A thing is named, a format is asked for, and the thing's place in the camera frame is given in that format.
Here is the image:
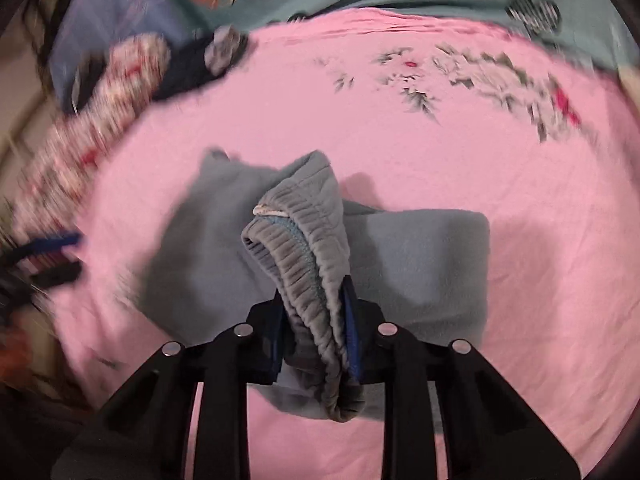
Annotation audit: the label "pink floral bedsheet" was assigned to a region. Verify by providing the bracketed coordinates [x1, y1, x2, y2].
[47, 7, 640, 480]

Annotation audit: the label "red and white floral quilt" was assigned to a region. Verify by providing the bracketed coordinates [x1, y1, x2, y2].
[10, 32, 171, 242]

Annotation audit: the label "blue plaid pillow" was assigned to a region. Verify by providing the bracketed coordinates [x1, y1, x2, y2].
[50, 0, 212, 112]

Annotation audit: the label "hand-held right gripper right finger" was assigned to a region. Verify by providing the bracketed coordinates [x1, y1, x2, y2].
[342, 280, 584, 480]

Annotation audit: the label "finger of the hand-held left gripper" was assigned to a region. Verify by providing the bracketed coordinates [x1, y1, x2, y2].
[29, 259, 84, 291]
[9, 230, 84, 264]

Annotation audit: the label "folded dark navy garment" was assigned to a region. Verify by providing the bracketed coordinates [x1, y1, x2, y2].
[152, 27, 251, 104]

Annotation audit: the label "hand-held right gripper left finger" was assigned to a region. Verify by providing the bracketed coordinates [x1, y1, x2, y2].
[54, 289, 290, 480]

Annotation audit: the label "grey pants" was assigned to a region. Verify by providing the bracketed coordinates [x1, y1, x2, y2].
[137, 147, 491, 424]

